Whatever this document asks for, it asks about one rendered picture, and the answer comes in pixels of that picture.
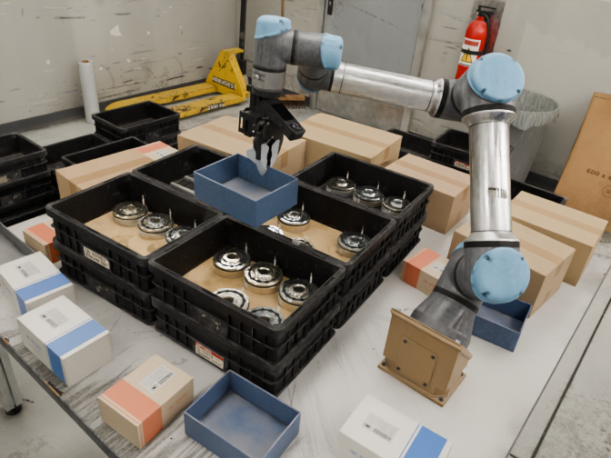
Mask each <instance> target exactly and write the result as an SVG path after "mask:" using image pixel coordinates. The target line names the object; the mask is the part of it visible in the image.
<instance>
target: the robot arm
mask: <svg viewBox="0 0 611 458"><path fill-rule="evenodd" d="M291 27H292V26H291V21H290V20H289V19H288V18H285V17H281V16H277V15H261V16H260V17H258V19H257V21H256V30H255V50H254V62H253V75H252V85H246V91H248V92H250V104H249V107H246V108H245V110H240V111H239V124H238V132H240V133H243V134H244V135H246V136H248V137H254V140H253V148H249V149H247V150H246V156H247V157H248V158H249V159H250V160H252V161H253V162H254V163H255V164H256V166H257V169H258V172H259V173H260V174H261V175H264V174H265V172H266V170H267V168H266V166H267V165H268V166H271V167H272V165H273V164H274V162H275V160H276V158H277V156H278V155H279V152H280V149H281V146H282V143H283V141H284V135H285V137H286V138H287V139H288V140H289V141H294V140H297V139H301V138H302V136H303V135H304V133H305V132H306V130H305V128H304V127H303V126H302V125H301V124H299V122H298V121H297V120H296V119H295V118H294V117H293V115H292V114H291V113H290V112H289V111H288V110H287V109H286V107H285V106H284V105H283V104H282V103H281V101H280V100H279V99H278V97H281V96H282V95H283V88H284V87H285V70H286V64H288V65H297V66H298V67H297V70H296V76H297V82H298V84H299V86H300V87H301V88H302V89H303V90H304V91H306V92H308V93H317V92H319V91H321V90H324V91H328V92H332V93H337V94H341V95H350V96H354V97H359V98H363V99H367V100H372V101H377V102H381V103H386V104H391V105H398V106H403V107H407V108H412V109H416V110H421V111H425V112H428V113H429V115H430V116H431V117H435V118H439V119H444V120H448V121H454V122H460V123H463V124H465V125H466V126H467V127H468V128H469V176H470V226H471V233H470V235H469V236H468V237H467V238H466V239H465V240H464V242H462V243H460V244H459V245H458V246H457V247H456V249H455V250H454V251H453V252H452V253H451V257H450V259H449V261H448V263H447V264H446V267H445V269H444V271H443V272H442V273H441V275H440V277H439V279H438V281H437V283H436V285H435V287H434V289H433V291H432V293H431V294H430V295H429V296H427V298H426V299H425V300H424V301H423V302H422V303H421V304H420V305H418V306H417V308H416V309H415V310H414V311H413V312H412V313H411V315H410V317H411V318H413V319H415V320H417V321H418V322H420V323H421V324H424V325H426V326H428V327H429V328H431V329H433V330H435V331H437V332H439V333H440V334H442V335H444V336H446V337H448V338H449V339H451V340H453V341H455V340H456V339H457V340H458V341H460V344H461V345H463V346H464V347H465V348H466V349H467V347H468V345H470V342H471V336H472V331H473V325H474V320H475V317H476V314H477V312H478V310H479V309H480V307H481V305H482V303H483V302H486V303H489V304H504V303H509V302H512V301H514V300H515V299H516V298H518V297H519V296H520V295H521V294H522V293H523V292H524V291H525V289H526V288H527V286H528V283H529V279H530V269H529V265H528V263H527V261H526V259H525V258H524V256H523V255H521V254H520V241H519V239H518V238H517V237H515V236H514V235H513V233H512V211H511V174H510V136H509V126H510V124H511V123H512V122H513V121H514V120H515V119H516V98H517V97H519V95H520V94H521V92H522V90H523V88H524V85H525V75H524V72H523V69H522V67H521V66H520V64H519V63H518V62H516V61H515V60H514V59H513V58H512V57H511V56H509V55H505V54H500V53H491V54H487V55H483V56H481V57H480V58H478V59H477V60H475V61H474V62H473V63H472V64H471V65H470V66H469V68H468V69H467V70H466V71H465V72H464V73H463V75H462V76H461V77H460V78H458V79H453V80H450V79H445V78H439V79H438V80H436V81H432V80H427V79H423V78H418V77H413V76H410V75H401V74H397V73H392V72H387V71H383V70H378V69H375V68H370V67H365V66H361V65H352V64H348V63H344V62H341V57H342V51H343V39H342V37H340V36H337V35H330V34H329V33H324V34H322V33H315V32H308V31H301V30H295V29H293V28H291ZM246 111H248V112H246ZM241 117H243V126H242V127H240V125H241Z"/></svg>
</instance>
